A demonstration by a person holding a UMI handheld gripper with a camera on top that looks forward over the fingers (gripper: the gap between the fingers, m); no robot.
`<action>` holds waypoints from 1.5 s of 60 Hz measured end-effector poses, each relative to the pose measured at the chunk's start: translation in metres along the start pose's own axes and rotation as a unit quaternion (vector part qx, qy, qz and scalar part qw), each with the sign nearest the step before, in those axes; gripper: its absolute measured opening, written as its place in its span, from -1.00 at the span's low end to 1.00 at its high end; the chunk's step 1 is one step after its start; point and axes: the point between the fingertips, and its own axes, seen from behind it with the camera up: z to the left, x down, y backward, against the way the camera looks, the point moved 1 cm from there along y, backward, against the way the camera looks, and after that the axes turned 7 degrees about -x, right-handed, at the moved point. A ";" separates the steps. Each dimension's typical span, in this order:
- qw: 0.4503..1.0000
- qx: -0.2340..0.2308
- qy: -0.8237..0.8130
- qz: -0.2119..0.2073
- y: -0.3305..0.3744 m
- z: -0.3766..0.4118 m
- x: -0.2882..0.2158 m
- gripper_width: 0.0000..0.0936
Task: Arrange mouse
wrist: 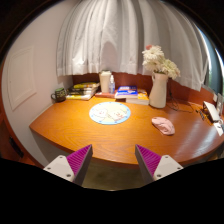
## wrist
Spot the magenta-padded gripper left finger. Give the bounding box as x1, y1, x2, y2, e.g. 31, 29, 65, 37
43, 144, 94, 187

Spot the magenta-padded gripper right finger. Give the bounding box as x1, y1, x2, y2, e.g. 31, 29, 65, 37
134, 144, 184, 185

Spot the pink computer mouse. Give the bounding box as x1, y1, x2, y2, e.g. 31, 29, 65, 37
151, 116, 176, 136

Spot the round light blue mouse pad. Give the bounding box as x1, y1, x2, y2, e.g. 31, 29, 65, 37
88, 101, 132, 126

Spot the white flat device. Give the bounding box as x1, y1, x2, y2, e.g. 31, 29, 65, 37
202, 100, 223, 124

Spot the yellow and white book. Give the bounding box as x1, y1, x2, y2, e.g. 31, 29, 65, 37
65, 93, 96, 101

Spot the dark green mug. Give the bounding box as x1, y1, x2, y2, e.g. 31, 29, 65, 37
50, 87, 68, 103

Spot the orange book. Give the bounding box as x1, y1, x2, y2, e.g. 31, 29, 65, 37
125, 89, 150, 106

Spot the cream ceramic jug vase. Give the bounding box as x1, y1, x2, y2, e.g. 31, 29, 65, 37
148, 72, 169, 109

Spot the reddish brown book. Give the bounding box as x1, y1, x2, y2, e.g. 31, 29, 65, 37
94, 91, 117, 99

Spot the yellow and black book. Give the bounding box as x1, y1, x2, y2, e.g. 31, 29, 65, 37
73, 82, 100, 90

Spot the clear spray bottle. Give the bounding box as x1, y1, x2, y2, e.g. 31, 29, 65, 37
108, 74, 116, 95

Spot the cream lidded travel cup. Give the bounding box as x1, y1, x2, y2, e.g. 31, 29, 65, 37
98, 69, 113, 94

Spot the white flower bouquet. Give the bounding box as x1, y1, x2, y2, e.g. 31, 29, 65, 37
141, 44, 182, 80

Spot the white curtain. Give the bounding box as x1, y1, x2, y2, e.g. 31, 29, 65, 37
55, 0, 209, 92

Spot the black cable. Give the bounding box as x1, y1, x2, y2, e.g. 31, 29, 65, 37
166, 79, 196, 114

